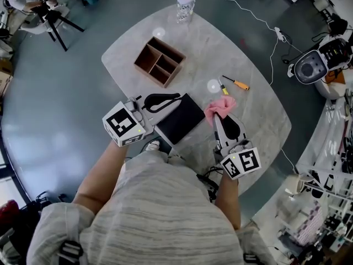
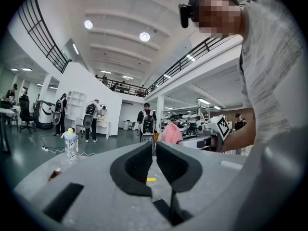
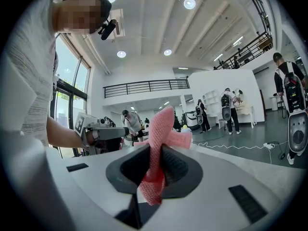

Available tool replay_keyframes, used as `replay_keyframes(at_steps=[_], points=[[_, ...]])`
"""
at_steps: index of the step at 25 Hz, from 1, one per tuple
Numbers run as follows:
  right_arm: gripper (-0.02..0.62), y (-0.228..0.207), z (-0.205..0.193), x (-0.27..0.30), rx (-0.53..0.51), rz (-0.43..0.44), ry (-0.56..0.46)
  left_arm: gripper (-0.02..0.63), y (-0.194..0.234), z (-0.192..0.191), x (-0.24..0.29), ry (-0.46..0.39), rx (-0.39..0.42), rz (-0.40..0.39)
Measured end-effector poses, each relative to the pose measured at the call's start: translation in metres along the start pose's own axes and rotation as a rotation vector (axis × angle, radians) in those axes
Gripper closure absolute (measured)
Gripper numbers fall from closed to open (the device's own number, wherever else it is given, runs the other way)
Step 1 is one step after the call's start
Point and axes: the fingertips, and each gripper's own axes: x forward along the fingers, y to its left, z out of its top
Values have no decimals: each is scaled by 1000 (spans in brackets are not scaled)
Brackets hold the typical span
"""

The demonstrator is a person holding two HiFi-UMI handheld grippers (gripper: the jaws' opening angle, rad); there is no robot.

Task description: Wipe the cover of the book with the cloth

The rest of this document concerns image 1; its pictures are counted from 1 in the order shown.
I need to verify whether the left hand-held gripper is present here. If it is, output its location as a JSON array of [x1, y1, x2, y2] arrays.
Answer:
[[101, 92, 183, 148]]

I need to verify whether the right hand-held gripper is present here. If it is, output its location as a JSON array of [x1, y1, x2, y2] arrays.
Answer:
[[212, 113, 262, 181]]

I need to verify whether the pink cloth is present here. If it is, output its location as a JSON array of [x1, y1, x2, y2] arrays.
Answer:
[[204, 94, 238, 128]]

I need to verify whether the black book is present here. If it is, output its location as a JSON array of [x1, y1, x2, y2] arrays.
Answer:
[[154, 93, 206, 145]]

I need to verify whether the person's left forearm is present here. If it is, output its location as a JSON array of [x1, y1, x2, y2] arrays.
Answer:
[[72, 141, 130, 212]]

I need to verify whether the person's right forearm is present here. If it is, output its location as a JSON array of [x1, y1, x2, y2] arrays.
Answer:
[[214, 172, 242, 230]]

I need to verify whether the brown wooden organizer box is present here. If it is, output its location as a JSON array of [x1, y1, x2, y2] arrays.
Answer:
[[133, 36, 187, 89]]

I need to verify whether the person's white shoe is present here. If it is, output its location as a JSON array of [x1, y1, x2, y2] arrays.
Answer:
[[145, 139, 161, 152]]

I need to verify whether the patterned water bottle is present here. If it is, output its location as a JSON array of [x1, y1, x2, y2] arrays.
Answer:
[[173, 0, 196, 24]]

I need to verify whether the white wheeled robot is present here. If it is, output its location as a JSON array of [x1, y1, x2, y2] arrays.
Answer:
[[288, 34, 353, 99]]

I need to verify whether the person's grey striped shirt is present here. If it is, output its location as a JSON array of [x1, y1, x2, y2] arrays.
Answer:
[[26, 149, 276, 265]]

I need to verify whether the white power strip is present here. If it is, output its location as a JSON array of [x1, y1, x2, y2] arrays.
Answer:
[[274, 26, 287, 43]]

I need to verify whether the white metal rack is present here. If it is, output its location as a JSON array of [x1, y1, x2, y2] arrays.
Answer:
[[295, 158, 353, 259]]

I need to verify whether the black legged chair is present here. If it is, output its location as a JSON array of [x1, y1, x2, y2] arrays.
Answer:
[[20, 8, 85, 52]]

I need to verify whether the cardboard box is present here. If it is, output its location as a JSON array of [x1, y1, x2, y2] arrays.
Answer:
[[0, 59, 14, 98]]

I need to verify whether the red bag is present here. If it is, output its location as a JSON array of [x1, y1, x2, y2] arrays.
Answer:
[[0, 199, 20, 233]]

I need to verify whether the short yellow handled screwdriver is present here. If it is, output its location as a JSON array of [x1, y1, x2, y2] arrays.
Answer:
[[217, 77, 229, 96]]

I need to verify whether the orange handled screwdriver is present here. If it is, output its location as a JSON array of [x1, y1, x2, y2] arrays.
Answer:
[[222, 75, 250, 91]]

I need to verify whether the bundle of black cables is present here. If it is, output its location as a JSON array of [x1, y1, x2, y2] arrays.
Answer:
[[196, 166, 223, 203]]

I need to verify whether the white power cable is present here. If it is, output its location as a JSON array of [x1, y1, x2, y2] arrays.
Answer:
[[189, 0, 279, 33]]

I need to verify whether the black shoulder strap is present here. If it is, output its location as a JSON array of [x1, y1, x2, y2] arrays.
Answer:
[[57, 240, 83, 265], [243, 253, 260, 265]]

